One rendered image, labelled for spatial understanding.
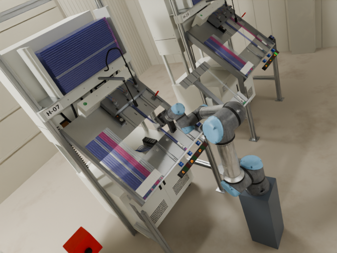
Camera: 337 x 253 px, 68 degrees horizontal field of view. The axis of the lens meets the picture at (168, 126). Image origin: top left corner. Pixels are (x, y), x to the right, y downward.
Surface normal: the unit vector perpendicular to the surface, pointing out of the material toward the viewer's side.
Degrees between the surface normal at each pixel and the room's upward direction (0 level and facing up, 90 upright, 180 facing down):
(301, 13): 90
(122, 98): 43
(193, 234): 0
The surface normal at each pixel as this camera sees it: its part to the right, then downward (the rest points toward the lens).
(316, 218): -0.34, -0.77
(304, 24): -0.50, 0.64
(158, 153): 0.25, -0.46
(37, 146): 0.79, 0.07
